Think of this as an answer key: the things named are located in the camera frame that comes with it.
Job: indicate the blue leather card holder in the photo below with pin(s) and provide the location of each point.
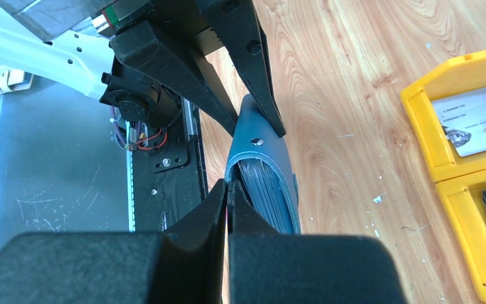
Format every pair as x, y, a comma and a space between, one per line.
260, 159

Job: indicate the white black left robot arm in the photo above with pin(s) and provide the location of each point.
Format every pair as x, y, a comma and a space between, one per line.
64, 41

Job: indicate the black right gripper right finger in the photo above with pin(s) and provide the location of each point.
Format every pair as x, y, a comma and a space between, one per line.
266, 266

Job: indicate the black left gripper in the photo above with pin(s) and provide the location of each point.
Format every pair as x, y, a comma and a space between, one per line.
160, 52

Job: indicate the yellow plastic compartment tray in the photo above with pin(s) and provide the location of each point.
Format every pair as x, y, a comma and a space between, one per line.
459, 180

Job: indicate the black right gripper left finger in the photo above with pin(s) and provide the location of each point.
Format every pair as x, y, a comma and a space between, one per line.
183, 264

